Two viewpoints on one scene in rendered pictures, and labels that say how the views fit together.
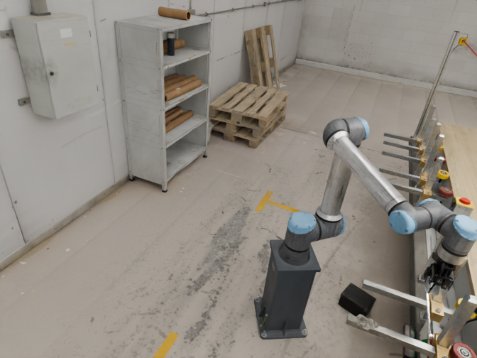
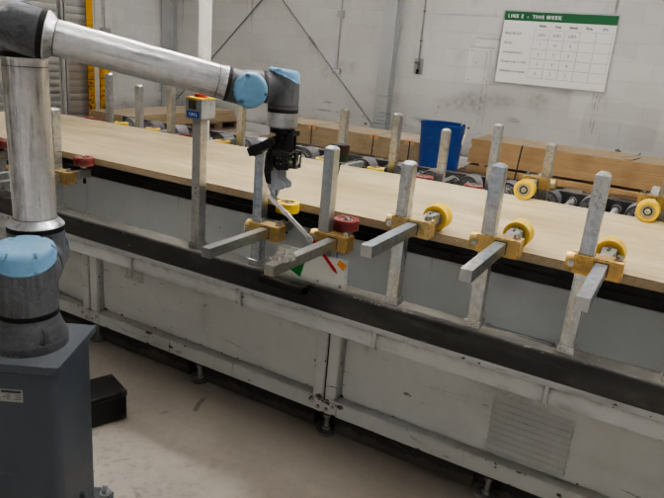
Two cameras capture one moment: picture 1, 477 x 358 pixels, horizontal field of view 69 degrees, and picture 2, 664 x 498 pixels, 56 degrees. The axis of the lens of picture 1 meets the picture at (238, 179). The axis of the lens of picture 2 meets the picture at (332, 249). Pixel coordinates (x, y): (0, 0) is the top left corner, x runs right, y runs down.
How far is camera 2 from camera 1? 1.30 m
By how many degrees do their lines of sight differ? 74
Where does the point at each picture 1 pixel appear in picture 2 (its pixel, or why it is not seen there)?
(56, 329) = not seen: outside the picture
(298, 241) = (49, 289)
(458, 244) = (293, 96)
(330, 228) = (62, 244)
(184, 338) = not seen: outside the picture
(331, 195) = (41, 175)
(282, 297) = (68, 439)
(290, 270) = (69, 354)
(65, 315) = not seen: outside the picture
